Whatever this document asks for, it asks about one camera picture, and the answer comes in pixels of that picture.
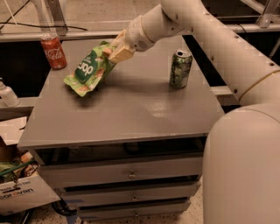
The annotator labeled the white spray bottle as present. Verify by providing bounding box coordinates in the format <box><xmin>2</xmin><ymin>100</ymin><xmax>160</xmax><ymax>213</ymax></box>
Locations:
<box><xmin>0</xmin><ymin>80</ymin><xmax>20</xmax><ymax>107</ymax></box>

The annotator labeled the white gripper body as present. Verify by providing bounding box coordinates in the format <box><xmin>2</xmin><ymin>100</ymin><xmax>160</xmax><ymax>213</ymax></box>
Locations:
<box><xmin>125</xmin><ymin>16</ymin><xmax>155</xmax><ymax>52</ymax></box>

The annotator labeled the grey drawer cabinet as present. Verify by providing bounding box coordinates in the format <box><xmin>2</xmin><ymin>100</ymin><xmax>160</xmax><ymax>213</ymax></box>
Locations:
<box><xmin>18</xmin><ymin>37</ymin><xmax>223</xmax><ymax>221</ymax></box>

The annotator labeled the red coke can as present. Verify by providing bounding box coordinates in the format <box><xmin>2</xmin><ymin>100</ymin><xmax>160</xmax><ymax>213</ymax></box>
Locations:
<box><xmin>40</xmin><ymin>33</ymin><xmax>67</xmax><ymax>69</ymax></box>

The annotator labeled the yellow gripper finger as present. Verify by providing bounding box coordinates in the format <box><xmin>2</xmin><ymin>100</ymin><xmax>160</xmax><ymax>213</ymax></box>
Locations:
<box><xmin>108</xmin><ymin>45</ymin><xmax>135</xmax><ymax>64</ymax></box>
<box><xmin>110</xmin><ymin>30</ymin><xmax>126</xmax><ymax>47</ymax></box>

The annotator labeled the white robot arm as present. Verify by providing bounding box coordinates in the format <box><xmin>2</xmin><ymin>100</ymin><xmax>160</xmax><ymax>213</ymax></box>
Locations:
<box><xmin>110</xmin><ymin>0</ymin><xmax>280</xmax><ymax>224</ymax></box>

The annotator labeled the metal frame rail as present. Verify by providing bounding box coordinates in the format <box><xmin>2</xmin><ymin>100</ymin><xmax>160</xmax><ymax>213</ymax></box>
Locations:
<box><xmin>0</xmin><ymin>0</ymin><xmax>280</xmax><ymax>43</ymax></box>

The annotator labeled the white cardboard box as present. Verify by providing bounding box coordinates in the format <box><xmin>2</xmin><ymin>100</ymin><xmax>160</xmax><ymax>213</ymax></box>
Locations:
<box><xmin>0</xmin><ymin>136</ymin><xmax>61</xmax><ymax>217</ymax></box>

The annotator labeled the black cable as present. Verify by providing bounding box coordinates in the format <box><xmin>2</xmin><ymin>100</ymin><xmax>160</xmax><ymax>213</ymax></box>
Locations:
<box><xmin>0</xmin><ymin>0</ymin><xmax>88</xmax><ymax>32</ymax></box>

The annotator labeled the green soda can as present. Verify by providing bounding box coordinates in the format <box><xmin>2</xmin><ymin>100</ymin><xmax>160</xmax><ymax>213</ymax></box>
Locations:
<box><xmin>169</xmin><ymin>49</ymin><xmax>193</xmax><ymax>89</ymax></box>

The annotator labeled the green rice chip bag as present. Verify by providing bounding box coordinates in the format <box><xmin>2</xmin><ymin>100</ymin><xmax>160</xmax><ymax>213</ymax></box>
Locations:
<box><xmin>63</xmin><ymin>41</ymin><xmax>115</xmax><ymax>97</ymax></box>

